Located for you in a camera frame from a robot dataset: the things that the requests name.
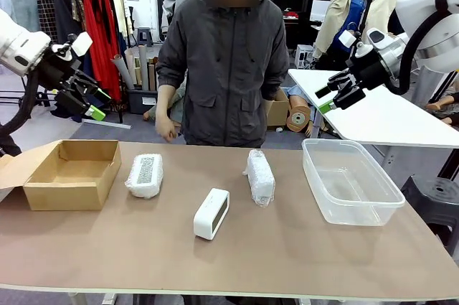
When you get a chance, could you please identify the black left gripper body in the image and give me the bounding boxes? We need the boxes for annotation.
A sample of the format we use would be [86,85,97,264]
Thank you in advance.
[37,45,82,90]

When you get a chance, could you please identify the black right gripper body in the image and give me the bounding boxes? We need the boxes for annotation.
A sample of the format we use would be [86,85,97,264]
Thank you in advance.
[345,47,392,91]

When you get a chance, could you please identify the bubble-wrapped clock with speckled face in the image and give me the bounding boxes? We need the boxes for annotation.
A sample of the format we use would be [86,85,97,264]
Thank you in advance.
[124,153,165,199]

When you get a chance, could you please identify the bubble-wrapped plain white clock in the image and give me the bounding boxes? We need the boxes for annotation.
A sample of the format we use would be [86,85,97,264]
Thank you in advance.
[242,149,276,208]

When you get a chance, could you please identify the unwrapped white digital clock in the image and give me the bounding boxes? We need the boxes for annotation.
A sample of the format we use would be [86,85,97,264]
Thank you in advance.
[193,187,230,240]

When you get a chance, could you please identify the person's left forearm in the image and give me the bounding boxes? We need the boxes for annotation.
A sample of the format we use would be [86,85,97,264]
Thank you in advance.
[262,50,290,102]

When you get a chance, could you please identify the person's right forearm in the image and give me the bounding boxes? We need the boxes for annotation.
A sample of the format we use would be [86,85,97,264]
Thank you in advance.
[156,60,188,116]

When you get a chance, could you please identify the person's right hand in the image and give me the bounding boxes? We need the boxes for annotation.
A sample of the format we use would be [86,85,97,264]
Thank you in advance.
[154,108,179,140]

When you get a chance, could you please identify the grey leaning paper roll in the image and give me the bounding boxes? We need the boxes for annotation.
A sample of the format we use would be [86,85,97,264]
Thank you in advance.
[110,54,136,90]

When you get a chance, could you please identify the metal bar on floor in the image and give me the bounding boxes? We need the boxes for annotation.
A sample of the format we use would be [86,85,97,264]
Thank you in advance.
[82,119,133,130]

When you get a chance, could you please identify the white cube case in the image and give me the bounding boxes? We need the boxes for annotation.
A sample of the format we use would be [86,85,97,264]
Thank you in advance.
[294,44,316,69]

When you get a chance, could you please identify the brown cardboard spool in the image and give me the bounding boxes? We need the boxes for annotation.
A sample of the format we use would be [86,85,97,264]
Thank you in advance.
[285,95,312,134]

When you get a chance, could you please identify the red hanging dress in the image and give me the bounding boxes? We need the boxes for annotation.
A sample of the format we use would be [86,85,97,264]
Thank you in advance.
[79,0,123,101]

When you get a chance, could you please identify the beige paper roll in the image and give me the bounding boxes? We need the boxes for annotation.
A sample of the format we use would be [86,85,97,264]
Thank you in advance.
[124,48,139,87]

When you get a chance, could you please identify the white side table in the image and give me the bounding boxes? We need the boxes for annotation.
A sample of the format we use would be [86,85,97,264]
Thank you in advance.
[288,67,459,150]

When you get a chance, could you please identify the black storage bin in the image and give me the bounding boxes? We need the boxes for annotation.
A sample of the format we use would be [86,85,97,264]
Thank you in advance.
[126,85,159,115]

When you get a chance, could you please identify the black stand pole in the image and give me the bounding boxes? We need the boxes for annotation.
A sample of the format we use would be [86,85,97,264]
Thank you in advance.
[356,0,379,46]

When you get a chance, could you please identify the tall grey tube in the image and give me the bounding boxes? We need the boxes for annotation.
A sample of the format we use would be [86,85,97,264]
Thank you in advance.
[138,44,149,91]

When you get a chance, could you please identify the black hanging garment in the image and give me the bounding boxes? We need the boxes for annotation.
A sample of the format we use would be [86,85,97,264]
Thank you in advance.
[53,0,85,46]

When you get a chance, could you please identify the background cardboard box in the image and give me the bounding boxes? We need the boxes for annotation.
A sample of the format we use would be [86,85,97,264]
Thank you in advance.
[267,88,291,127]

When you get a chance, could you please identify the brown paper roll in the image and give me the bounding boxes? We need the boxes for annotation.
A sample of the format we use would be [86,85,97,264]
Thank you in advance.
[148,57,158,93]

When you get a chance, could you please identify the mannequin in beige coat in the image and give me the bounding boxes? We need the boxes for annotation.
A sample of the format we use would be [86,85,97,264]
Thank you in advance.
[313,0,383,69]

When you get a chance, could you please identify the white monitor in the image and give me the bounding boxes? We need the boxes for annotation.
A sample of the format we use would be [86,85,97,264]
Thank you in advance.
[310,0,333,22]

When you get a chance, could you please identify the small grey step stool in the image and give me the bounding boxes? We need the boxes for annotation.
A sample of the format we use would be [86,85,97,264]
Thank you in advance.
[137,27,154,47]

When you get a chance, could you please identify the light blue hanging garment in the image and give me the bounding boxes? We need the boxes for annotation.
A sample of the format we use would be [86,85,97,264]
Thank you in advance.
[0,0,40,33]

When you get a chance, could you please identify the lying bare mannequin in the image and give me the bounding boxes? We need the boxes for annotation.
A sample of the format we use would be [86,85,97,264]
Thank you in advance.
[426,91,459,126]

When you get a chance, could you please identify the cream hanging garment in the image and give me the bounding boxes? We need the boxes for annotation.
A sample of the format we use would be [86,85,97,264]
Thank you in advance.
[109,0,134,35]

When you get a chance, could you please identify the open brown cardboard box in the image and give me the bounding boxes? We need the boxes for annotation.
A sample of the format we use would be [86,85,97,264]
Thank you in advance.
[0,139,123,212]

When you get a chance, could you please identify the person in grey jacket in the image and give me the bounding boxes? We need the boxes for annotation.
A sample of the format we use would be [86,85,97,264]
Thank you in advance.
[156,0,291,148]

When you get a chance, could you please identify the clear plastic container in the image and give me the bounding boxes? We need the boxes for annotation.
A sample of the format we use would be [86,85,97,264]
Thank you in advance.
[301,138,406,227]

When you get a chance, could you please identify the black plastic stool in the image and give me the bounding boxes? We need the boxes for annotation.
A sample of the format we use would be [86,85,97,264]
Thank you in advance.
[399,174,459,248]

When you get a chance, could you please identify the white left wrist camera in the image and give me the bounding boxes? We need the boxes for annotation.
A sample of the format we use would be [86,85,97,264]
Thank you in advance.
[51,31,93,62]

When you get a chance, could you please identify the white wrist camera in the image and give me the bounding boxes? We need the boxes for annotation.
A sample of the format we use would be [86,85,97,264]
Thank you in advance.
[338,29,374,57]
[51,31,93,62]

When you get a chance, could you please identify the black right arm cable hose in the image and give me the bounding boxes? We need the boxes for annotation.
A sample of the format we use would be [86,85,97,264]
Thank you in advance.
[385,6,455,96]

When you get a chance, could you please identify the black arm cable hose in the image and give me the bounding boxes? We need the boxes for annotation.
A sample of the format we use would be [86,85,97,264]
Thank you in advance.
[0,66,41,134]
[385,6,455,96]

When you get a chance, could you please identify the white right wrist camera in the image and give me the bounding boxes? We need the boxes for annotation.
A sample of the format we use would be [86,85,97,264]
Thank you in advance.
[338,29,374,57]

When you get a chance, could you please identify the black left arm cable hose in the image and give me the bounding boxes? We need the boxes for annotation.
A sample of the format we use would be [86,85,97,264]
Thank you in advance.
[0,66,41,134]

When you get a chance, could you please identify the wire grid panel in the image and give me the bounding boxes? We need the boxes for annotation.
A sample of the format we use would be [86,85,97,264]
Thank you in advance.
[35,0,58,42]

